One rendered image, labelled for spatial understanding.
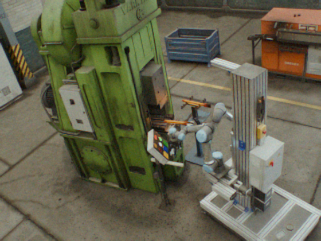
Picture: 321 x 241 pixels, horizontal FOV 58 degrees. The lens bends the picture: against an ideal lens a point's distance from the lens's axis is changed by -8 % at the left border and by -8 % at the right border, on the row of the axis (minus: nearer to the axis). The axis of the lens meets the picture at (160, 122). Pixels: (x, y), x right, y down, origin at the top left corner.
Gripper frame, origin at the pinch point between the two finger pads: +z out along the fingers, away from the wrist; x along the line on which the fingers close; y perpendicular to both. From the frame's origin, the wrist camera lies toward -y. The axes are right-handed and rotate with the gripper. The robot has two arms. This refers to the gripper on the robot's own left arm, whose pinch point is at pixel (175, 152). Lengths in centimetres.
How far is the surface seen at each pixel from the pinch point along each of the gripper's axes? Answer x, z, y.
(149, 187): -21, 83, -50
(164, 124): 23, -5, -46
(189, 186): 25, 93, -17
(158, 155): -25.2, -13.5, 2.6
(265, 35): 364, 0, -120
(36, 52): 44, 25, -667
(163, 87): 34, -55, -49
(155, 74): 23, -80, -44
